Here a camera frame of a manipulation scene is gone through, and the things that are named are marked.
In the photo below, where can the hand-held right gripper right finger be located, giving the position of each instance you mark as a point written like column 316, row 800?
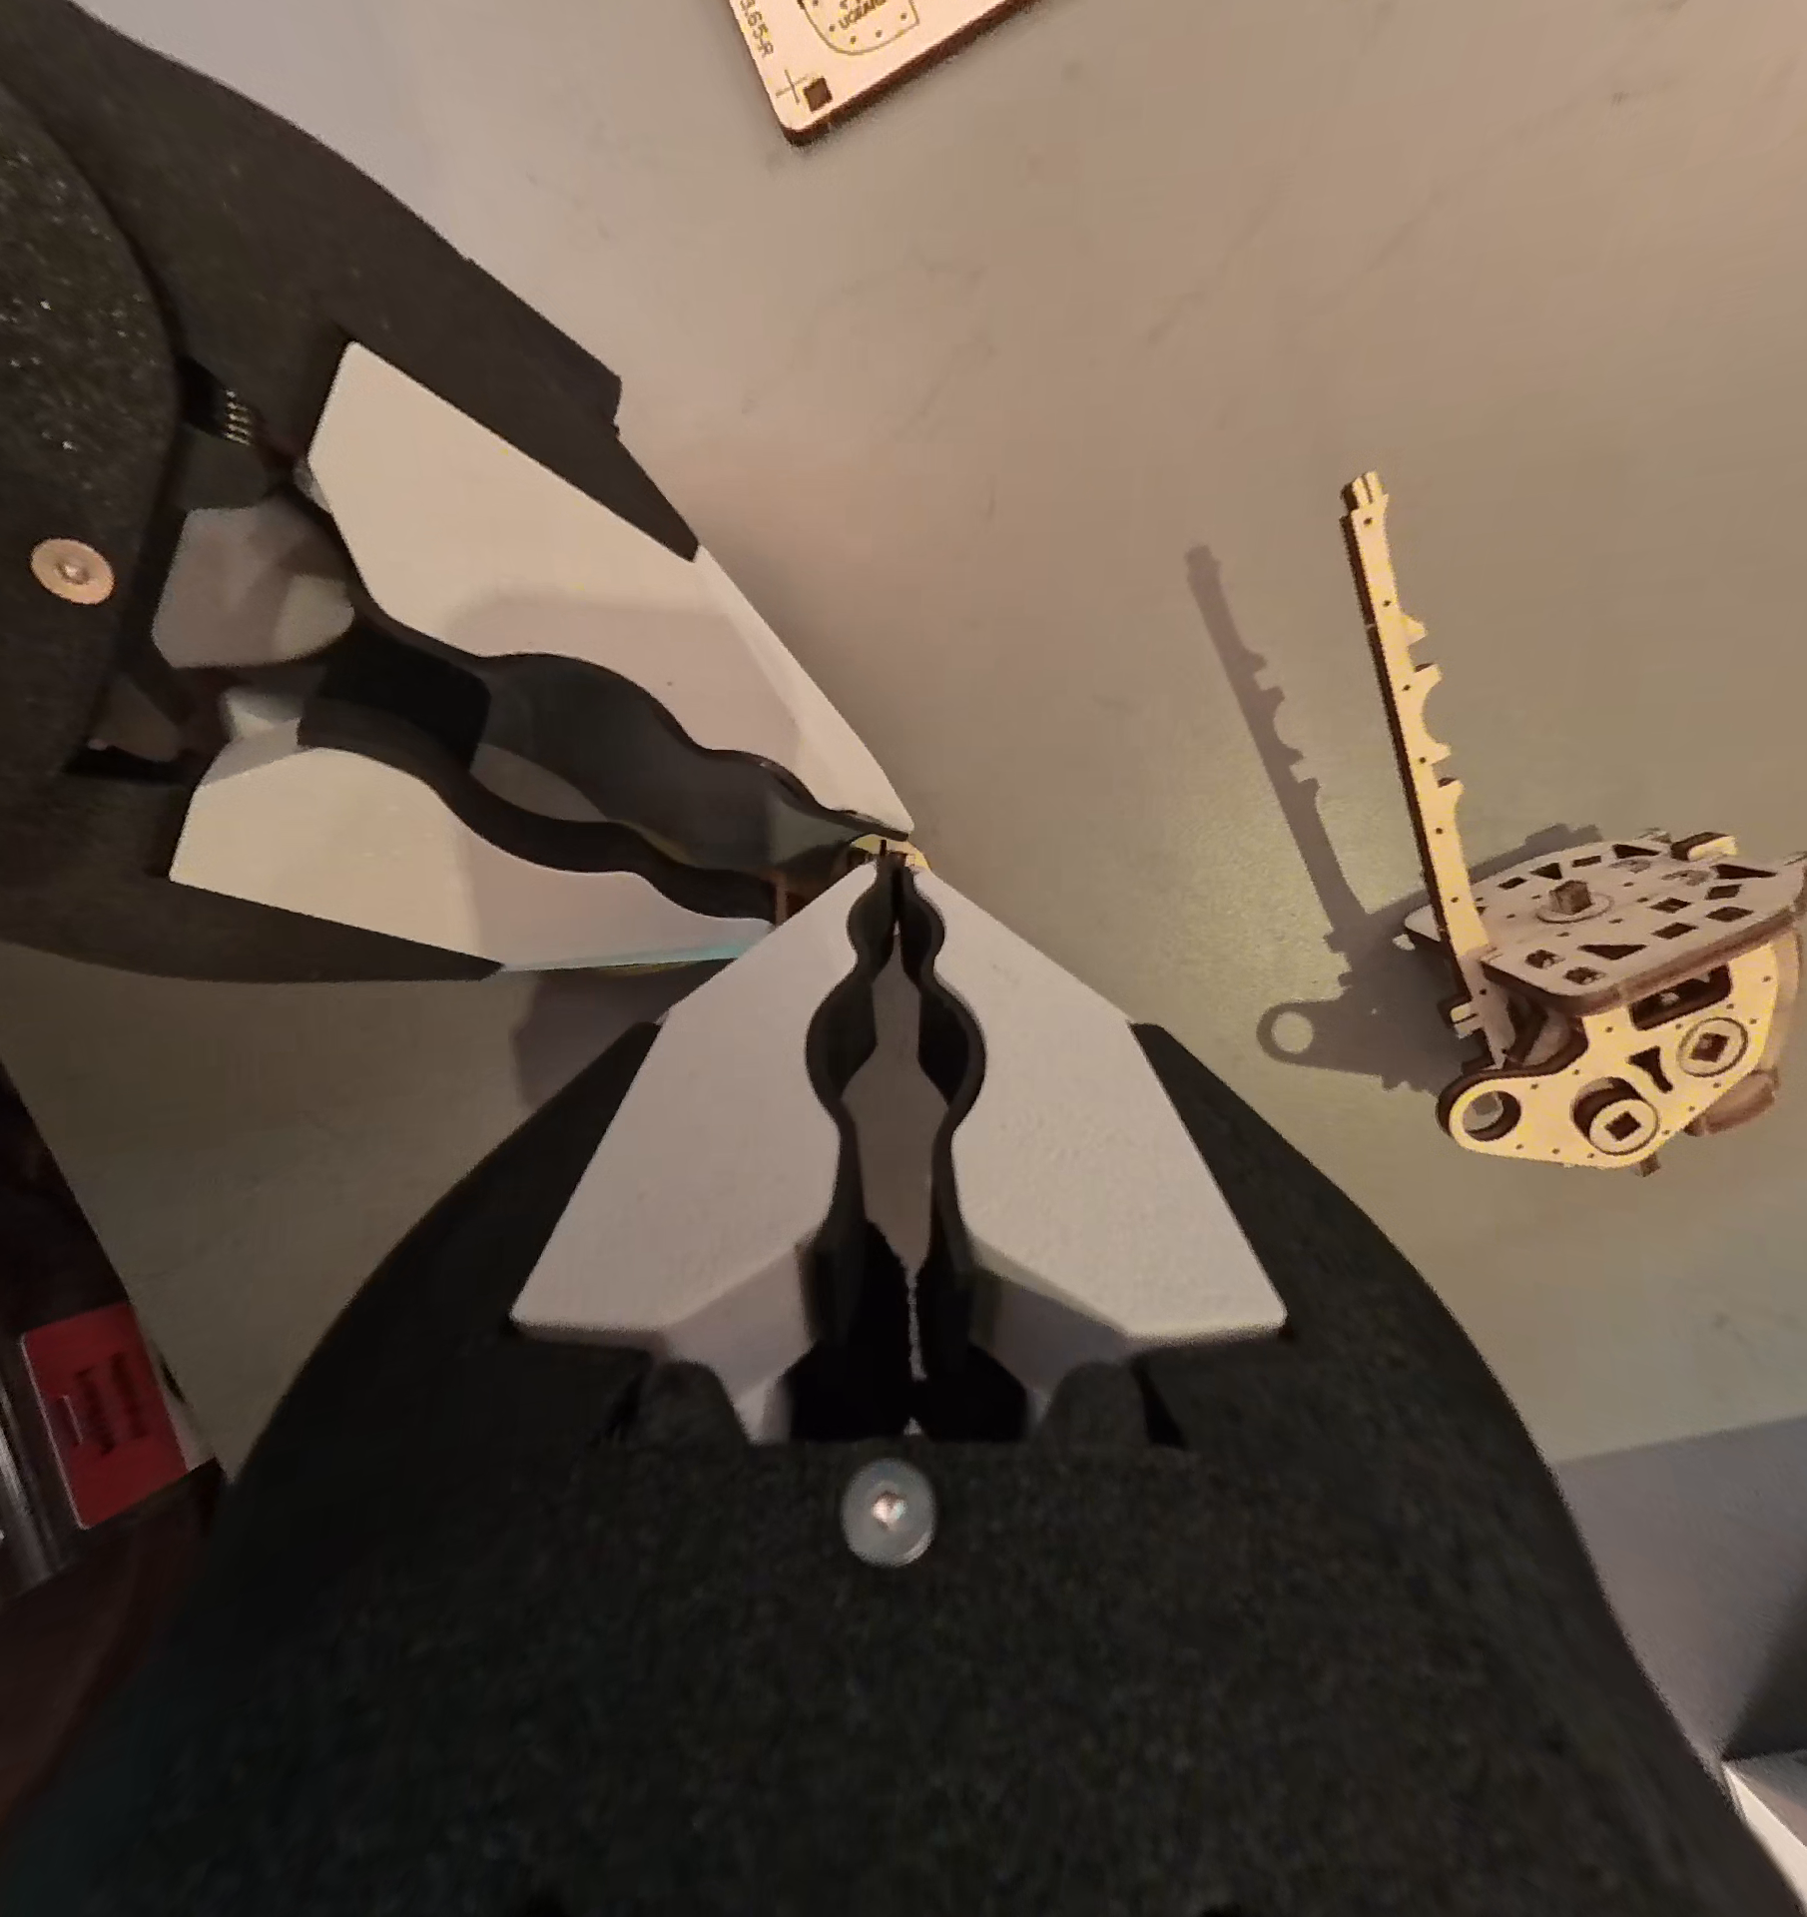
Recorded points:
column 1112, row 1183

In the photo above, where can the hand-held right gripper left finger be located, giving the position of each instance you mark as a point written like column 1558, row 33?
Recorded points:
column 679, row 1183

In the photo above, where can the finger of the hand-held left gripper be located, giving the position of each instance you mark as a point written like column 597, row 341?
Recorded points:
column 543, row 554
column 394, row 870

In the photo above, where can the small round wooden disc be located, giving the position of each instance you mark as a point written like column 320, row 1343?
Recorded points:
column 907, row 854

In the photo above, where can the wooden model assembly with lever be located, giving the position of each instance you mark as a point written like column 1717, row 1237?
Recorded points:
column 1532, row 908

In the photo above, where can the laser-cut wooden parts sheet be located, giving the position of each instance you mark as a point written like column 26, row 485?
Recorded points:
column 843, row 69

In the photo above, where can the clear holder with red label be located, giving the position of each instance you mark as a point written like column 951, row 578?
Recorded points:
column 94, row 1409

